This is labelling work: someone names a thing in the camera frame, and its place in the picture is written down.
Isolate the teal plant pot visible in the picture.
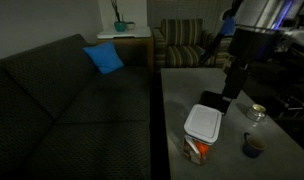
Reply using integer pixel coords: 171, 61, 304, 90
110, 0, 128, 33

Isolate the dark blue mug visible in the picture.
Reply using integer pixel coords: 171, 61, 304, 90
241, 132, 267, 159

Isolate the wooden side table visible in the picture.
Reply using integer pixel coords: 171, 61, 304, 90
95, 35, 156, 73

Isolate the striped armchair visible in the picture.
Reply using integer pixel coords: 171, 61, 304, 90
152, 18, 234, 72

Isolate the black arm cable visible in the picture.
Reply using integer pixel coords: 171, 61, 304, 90
200, 6, 238, 66

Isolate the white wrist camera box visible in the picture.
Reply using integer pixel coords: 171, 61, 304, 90
284, 29, 304, 49

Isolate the window blind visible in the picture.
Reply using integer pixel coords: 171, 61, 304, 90
146, 0, 234, 31

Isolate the blue pillow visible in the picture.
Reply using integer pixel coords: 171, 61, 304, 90
82, 41, 125, 75

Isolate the glass jar candle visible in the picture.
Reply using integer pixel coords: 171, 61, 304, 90
246, 103, 267, 123

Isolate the black rectangular block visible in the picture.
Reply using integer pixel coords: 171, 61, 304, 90
199, 90, 231, 114

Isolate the clear container with white lid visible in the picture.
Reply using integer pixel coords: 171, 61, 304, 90
182, 103, 223, 167

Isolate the dark patterned sofa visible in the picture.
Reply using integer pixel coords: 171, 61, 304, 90
0, 33, 152, 180

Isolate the small white plant pot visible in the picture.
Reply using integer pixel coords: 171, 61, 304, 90
125, 21, 136, 31

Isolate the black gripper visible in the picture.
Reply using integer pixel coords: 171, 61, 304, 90
221, 28, 284, 116

